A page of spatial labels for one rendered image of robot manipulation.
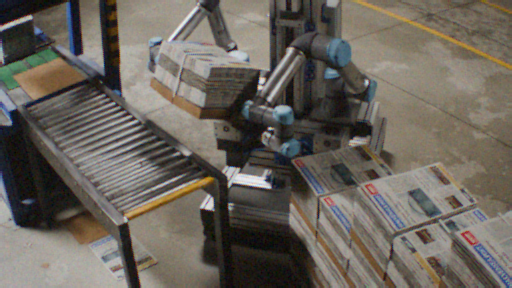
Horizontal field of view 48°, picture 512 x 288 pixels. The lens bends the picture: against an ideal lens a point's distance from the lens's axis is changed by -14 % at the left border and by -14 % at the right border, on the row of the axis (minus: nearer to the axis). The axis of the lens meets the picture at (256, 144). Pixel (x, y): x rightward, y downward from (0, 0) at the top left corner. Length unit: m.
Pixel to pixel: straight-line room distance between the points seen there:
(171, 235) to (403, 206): 1.86
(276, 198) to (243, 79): 1.08
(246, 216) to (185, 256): 0.42
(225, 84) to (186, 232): 1.32
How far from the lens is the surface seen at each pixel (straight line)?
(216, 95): 2.64
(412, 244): 2.03
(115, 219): 2.58
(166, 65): 2.82
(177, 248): 3.64
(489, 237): 1.74
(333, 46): 2.65
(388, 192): 2.23
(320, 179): 2.69
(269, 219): 3.44
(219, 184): 2.76
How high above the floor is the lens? 2.36
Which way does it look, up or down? 32 degrees down
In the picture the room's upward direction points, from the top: 1 degrees counter-clockwise
